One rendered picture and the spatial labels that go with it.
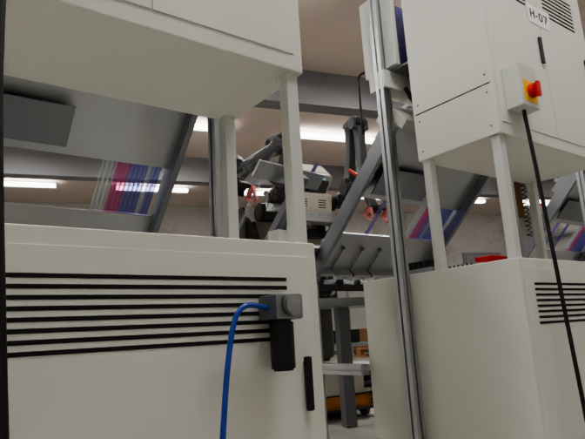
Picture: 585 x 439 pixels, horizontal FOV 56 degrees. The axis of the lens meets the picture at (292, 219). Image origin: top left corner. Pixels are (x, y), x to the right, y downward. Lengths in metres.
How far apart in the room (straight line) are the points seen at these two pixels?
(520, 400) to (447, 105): 0.94
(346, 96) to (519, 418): 4.68
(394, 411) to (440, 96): 1.09
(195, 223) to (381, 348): 9.48
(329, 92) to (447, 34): 3.99
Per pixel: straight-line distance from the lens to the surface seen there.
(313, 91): 5.86
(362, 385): 3.05
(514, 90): 1.86
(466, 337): 1.82
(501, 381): 1.76
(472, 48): 1.93
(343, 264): 2.43
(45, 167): 8.21
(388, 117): 2.07
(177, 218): 11.30
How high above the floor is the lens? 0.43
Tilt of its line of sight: 12 degrees up
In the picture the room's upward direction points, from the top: 3 degrees counter-clockwise
